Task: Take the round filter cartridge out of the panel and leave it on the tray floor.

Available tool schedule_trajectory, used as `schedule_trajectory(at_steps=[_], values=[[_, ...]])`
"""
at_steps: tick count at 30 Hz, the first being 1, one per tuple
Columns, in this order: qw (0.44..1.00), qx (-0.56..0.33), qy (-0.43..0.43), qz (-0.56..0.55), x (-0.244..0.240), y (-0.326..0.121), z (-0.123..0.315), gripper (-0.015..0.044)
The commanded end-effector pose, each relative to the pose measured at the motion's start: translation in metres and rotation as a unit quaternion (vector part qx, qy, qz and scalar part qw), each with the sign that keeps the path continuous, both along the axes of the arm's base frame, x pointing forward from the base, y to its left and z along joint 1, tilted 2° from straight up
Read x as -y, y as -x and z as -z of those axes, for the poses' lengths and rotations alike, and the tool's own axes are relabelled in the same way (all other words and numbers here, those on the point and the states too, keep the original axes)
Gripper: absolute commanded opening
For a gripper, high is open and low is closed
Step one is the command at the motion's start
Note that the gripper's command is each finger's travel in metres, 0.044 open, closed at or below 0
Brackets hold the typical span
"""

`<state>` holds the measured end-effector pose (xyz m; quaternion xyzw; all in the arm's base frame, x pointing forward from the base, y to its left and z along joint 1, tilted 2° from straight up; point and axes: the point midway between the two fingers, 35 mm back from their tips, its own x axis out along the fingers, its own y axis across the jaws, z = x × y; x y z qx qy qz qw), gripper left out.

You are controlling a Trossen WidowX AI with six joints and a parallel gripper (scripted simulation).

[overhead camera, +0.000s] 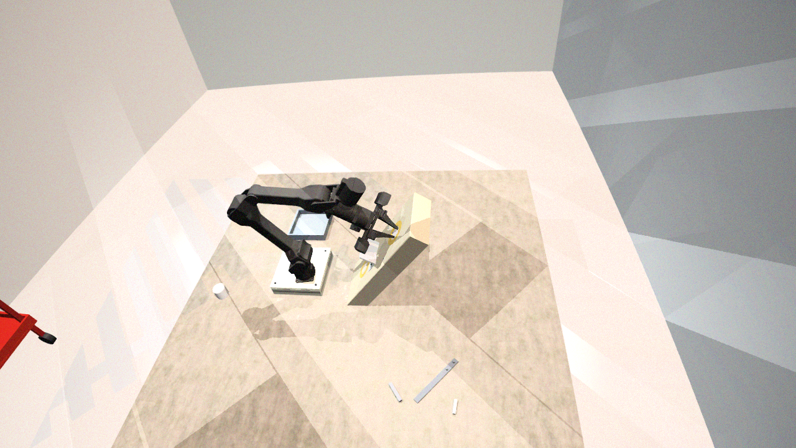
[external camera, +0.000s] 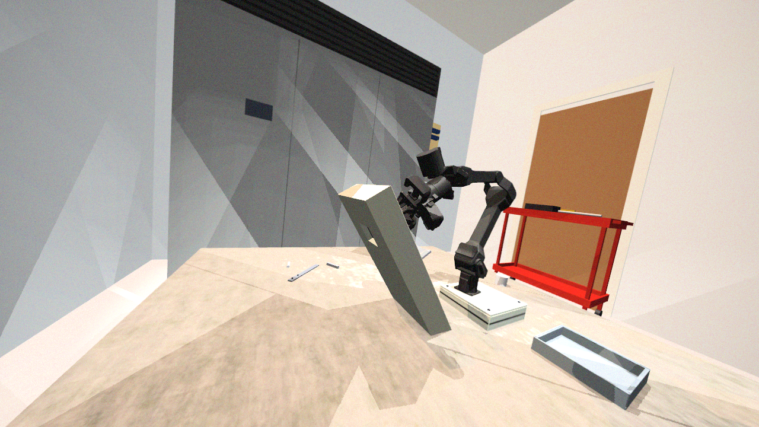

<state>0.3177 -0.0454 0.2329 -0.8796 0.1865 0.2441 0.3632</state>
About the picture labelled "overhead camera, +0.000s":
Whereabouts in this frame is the grey flat bar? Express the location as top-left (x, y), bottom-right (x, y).
top-left (413, 358), bottom-right (458, 403)

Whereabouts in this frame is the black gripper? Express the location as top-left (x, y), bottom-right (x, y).
top-left (347, 192), bottom-right (398, 254)

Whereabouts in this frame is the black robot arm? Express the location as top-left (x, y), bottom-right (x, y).
top-left (227, 177), bottom-right (366, 283)

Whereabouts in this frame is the white flat bar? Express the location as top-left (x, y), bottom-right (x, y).
top-left (388, 382), bottom-right (402, 402)

